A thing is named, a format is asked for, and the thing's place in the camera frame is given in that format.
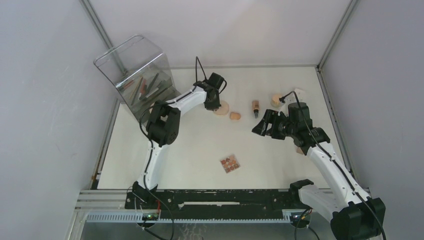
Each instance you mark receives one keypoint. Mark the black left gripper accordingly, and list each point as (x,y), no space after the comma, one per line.
(214,106)

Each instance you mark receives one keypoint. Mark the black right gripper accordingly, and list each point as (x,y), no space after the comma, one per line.
(272,117)

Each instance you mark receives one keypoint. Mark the round beige sponge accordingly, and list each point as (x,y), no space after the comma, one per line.
(223,109)

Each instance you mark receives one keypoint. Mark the orange blender sponge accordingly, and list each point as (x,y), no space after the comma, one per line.
(235,116)

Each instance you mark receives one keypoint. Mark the red lip pencil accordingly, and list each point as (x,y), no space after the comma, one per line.
(142,89)

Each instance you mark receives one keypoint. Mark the clear acrylic makeup organizer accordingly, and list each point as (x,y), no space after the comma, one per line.
(134,58)

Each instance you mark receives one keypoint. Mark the eyeshadow palette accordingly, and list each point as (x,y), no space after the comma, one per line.
(230,163)

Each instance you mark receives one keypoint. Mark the wooden handle brush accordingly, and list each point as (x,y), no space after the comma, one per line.
(135,91)

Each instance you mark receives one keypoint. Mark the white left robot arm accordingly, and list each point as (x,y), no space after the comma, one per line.
(160,123)

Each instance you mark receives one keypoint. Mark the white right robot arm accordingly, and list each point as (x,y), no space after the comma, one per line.
(352,213)

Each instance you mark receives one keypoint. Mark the cream jar gold lid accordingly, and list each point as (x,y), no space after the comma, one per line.
(276,101)

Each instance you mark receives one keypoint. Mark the clear liquid bottle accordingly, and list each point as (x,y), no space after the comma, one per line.
(301,94)

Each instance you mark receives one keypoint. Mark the BB cream tube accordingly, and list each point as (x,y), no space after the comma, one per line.
(255,108)

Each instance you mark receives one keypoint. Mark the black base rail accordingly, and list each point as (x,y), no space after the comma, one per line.
(213,204)

